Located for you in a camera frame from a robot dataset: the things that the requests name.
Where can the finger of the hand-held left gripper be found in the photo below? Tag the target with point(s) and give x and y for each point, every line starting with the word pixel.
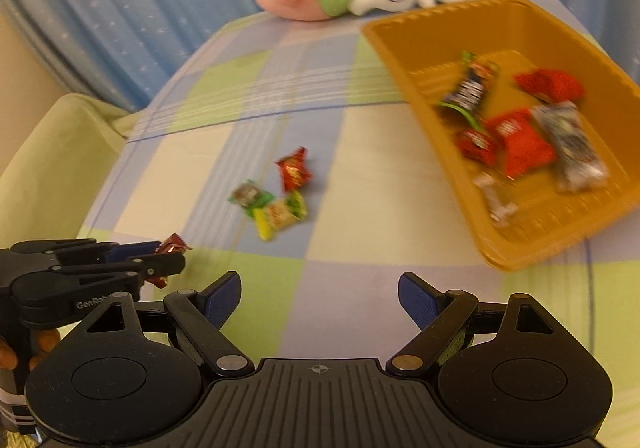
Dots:
pixel 160 265
pixel 132 250

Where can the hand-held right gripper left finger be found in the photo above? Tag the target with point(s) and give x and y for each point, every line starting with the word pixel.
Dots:
pixel 222 300

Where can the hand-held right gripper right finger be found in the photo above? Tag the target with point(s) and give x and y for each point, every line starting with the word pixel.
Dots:
pixel 417 300

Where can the red foil candy packet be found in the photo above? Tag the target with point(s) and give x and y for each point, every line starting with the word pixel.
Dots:
pixel 172 245

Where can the clear candy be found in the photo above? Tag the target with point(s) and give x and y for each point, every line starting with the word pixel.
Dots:
pixel 495 200

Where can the silver green snack packet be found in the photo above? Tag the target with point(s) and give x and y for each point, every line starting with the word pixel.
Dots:
pixel 467 90

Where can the large red candy packet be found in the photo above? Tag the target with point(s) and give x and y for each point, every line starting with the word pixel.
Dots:
pixel 550 84

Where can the orange plastic tray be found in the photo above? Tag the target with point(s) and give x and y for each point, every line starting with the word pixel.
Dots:
pixel 540 28

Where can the person's left hand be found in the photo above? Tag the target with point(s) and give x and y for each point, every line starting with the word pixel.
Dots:
pixel 47 340

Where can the yellow green candy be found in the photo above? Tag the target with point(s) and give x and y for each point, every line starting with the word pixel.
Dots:
pixel 277 217

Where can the green dark candy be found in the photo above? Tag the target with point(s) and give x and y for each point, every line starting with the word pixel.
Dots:
pixel 247 195

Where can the light green cushion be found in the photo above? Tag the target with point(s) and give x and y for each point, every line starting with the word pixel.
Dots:
pixel 45 168

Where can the plaid bed sheet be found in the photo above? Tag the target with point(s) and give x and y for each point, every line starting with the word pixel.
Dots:
pixel 350 178

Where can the square red candy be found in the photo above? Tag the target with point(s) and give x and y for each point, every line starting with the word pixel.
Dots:
pixel 294 170

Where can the small red foil candy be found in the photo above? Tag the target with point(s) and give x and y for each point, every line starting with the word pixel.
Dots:
pixel 475 144

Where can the clear grey snack packet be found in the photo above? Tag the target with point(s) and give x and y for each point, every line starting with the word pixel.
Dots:
pixel 570 148

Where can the blue starred curtain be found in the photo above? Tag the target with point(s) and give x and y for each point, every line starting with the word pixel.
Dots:
pixel 125 3

